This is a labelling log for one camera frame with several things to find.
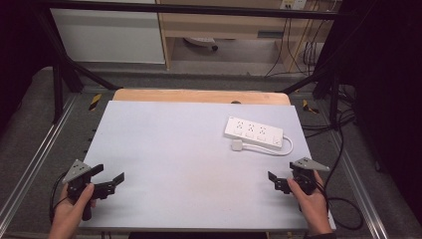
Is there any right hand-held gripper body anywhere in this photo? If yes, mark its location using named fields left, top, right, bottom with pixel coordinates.
left=292, top=156, right=331, bottom=197

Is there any white power strip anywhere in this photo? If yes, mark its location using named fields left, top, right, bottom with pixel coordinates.
left=224, top=116, right=285, bottom=149

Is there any white wall socket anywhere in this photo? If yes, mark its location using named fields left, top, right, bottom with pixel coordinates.
left=280, top=0, right=309, bottom=11

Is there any white power strip cable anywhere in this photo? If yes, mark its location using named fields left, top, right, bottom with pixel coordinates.
left=242, top=134, right=295, bottom=157

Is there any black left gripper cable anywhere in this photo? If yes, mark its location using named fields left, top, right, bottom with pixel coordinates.
left=49, top=171, right=70, bottom=224

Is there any person's right hand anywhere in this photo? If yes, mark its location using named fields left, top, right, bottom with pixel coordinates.
left=287, top=171, right=333, bottom=237

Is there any white cabinet panel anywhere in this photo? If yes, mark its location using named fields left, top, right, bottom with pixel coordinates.
left=49, top=7, right=166, bottom=65

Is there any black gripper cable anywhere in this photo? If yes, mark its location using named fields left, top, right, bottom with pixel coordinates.
left=317, top=109, right=365, bottom=232
left=49, top=171, right=70, bottom=224

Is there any black metal frame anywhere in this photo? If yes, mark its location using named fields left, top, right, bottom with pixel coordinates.
left=33, top=0, right=347, bottom=128

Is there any black curtain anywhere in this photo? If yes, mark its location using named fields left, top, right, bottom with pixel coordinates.
left=326, top=0, right=422, bottom=227

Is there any bundle of black cables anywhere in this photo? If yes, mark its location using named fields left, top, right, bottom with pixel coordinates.
left=264, top=14, right=327, bottom=78

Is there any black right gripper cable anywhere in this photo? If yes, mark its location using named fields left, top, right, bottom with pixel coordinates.
left=317, top=109, right=365, bottom=232

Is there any wooden table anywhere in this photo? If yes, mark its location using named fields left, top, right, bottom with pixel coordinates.
left=111, top=88, right=292, bottom=107

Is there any wooden desk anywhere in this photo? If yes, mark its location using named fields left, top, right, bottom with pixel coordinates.
left=155, top=0, right=334, bottom=72

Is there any aluminium rail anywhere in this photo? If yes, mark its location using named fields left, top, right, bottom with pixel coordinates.
left=0, top=94, right=80, bottom=230
left=326, top=128, right=390, bottom=239

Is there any yellow black striped tape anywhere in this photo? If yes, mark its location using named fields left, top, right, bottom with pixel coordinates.
left=302, top=99, right=320, bottom=115
left=88, top=93, right=103, bottom=112

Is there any white device under desk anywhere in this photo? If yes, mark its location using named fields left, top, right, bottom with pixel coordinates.
left=183, top=36, right=220, bottom=52

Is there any person's left hand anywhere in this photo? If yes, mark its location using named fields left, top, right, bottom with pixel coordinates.
left=49, top=182, right=98, bottom=239

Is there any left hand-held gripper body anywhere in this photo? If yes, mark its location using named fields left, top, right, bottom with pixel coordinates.
left=62, top=159, right=98, bottom=222

